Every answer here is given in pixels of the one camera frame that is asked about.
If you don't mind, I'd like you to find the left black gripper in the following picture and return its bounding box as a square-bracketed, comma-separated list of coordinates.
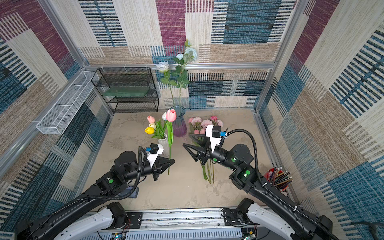
[122, 157, 175, 184]

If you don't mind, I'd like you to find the light pink carnation stem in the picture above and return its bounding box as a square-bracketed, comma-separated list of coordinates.
[201, 120, 214, 130]

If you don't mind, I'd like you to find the pink carnation twin stem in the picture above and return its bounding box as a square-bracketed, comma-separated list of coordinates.
[216, 120, 224, 127]

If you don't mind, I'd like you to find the hot pink rose stem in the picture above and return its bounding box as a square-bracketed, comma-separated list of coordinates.
[210, 116, 218, 122]

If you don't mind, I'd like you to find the pink peony cluster stem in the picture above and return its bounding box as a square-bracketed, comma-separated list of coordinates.
[188, 117, 202, 134]

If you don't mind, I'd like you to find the single pink tulip stem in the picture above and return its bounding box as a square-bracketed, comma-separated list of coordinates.
[201, 164, 212, 184]

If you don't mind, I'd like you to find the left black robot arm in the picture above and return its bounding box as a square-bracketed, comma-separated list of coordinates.
[15, 147, 175, 240]

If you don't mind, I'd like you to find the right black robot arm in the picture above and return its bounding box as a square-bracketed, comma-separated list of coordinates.
[183, 129, 337, 240]

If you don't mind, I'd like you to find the white ribbed ceramic vase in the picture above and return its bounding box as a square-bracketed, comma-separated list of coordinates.
[158, 134, 170, 158]

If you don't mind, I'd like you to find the purple blue glass vase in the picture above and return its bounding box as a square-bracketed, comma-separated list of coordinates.
[172, 106, 187, 138]

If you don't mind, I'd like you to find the tulip bunch pink yellow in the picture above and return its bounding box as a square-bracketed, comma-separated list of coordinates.
[144, 113, 167, 140]

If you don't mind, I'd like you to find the white rose branch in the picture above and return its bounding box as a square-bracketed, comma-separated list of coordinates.
[156, 39, 198, 106]

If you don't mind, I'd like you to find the green tray on shelf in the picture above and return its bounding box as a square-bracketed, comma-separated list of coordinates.
[102, 87, 150, 97]

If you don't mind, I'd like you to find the red cup with pens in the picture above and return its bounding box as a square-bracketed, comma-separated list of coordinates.
[264, 168, 293, 192]

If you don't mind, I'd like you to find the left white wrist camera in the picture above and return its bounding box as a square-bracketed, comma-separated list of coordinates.
[146, 144, 164, 168]

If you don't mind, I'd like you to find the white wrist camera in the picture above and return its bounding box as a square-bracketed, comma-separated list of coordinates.
[146, 144, 164, 168]
[206, 125, 228, 153]

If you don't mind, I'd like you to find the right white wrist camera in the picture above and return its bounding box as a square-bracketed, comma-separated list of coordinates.
[206, 125, 228, 153]

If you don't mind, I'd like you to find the left black corrugated cable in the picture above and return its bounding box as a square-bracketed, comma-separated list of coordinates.
[38, 146, 146, 217]

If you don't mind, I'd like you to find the black wire mesh shelf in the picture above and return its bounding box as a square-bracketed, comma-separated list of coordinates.
[91, 67, 160, 114]

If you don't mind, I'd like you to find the white wire mesh tray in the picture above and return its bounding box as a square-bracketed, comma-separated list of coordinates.
[36, 71, 95, 135]

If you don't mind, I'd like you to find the right black cable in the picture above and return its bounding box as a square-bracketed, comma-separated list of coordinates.
[221, 128, 340, 240]

